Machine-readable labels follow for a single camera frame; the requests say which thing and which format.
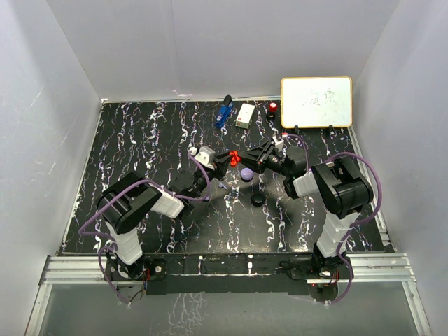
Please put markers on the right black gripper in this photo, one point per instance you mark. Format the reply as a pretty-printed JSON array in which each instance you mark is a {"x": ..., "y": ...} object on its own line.
[{"x": 257, "y": 158}]

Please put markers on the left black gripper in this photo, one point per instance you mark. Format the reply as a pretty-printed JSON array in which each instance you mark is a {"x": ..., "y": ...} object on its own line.
[{"x": 221, "y": 162}]

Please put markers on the orange earbud charging case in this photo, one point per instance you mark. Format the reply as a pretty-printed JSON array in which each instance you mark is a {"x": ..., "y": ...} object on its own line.
[{"x": 234, "y": 158}]

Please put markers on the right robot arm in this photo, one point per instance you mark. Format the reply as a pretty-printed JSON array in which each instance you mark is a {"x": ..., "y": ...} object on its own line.
[{"x": 343, "y": 188}]

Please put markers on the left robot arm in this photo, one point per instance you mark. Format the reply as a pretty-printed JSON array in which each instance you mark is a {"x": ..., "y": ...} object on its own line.
[{"x": 127, "y": 202}]

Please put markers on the white rectangular box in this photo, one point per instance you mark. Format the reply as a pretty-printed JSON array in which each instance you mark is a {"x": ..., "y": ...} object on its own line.
[{"x": 243, "y": 119}]

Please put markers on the blue black stapler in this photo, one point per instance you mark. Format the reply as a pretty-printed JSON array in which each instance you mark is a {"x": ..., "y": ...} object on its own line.
[{"x": 224, "y": 111}]

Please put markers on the red emergency stop button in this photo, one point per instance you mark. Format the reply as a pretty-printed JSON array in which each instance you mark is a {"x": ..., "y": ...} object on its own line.
[{"x": 272, "y": 110}]

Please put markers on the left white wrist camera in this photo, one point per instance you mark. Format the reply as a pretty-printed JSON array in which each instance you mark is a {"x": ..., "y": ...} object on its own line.
[{"x": 204, "y": 155}]

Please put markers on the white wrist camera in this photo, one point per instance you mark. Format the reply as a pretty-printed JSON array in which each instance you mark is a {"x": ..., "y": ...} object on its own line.
[
  {"x": 278, "y": 141},
  {"x": 204, "y": 155}
]

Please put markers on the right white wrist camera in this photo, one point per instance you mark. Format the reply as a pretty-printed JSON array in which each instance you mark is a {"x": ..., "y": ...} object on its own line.
[{"x": 278, "y": 141}]

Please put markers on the white whiteboard wooden frame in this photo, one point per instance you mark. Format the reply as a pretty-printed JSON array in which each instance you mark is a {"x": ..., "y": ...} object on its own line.
[{"x": 316, "y": 102}]

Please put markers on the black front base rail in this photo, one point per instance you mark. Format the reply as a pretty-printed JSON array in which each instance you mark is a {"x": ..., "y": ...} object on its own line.
[{"x": 231, "y": 273}]

